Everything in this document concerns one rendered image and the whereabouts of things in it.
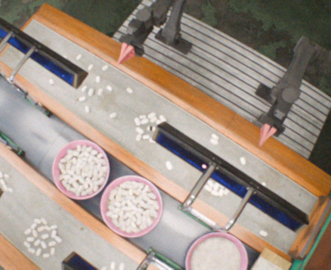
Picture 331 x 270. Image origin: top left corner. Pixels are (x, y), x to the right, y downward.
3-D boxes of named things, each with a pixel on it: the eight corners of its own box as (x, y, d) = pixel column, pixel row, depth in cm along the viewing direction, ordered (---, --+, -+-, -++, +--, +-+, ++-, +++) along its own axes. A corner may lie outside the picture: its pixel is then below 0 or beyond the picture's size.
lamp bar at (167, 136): (163, 121, 116) (163, 115, 109) (307, 215, 106) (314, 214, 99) (150, 139, 115) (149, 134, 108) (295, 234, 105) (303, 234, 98)
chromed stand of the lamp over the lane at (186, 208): (200, 174, 148) (212, 154, 105) (236, 197, 145) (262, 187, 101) (177, 208, 144) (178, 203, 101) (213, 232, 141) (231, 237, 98)
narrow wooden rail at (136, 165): (5, 66, 168) (-4, 57, 157) (286, 256, 138) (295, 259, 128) (-1, 73, 166) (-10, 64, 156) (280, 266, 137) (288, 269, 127)
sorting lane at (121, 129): (33, 21, 167) (32, 18, 165) (322, 202, 138) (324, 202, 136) (0, 61, 161) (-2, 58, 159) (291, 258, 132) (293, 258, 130)
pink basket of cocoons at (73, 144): (80, 134, 154) (75, 129, 145) (123, 165, 150) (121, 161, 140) (49, 178, 149) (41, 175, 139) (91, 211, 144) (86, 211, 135)
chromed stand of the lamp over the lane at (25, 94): (45, 71, 163) (10, 26, 120) (71, 88, 160) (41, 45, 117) (23, 98, 160) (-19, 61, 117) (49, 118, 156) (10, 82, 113)
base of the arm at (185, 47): (186, 48, 156) (193, 37, 158) (152, 30, 160) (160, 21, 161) (185, 55, 164) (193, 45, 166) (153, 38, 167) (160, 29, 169)
